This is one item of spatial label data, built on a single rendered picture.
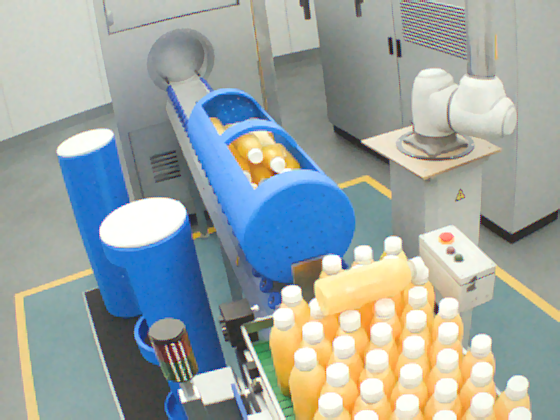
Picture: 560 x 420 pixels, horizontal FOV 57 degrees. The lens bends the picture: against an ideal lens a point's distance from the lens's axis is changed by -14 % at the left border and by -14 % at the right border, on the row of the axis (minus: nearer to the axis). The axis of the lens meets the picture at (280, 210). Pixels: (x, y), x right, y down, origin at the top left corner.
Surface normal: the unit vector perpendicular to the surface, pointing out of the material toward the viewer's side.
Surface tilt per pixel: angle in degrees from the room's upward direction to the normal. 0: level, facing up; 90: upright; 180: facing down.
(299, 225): 90
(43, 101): 90
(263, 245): 91
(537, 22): 90
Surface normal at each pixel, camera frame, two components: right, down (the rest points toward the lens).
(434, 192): -0.34, 0.50
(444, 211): 0.42, 0.40
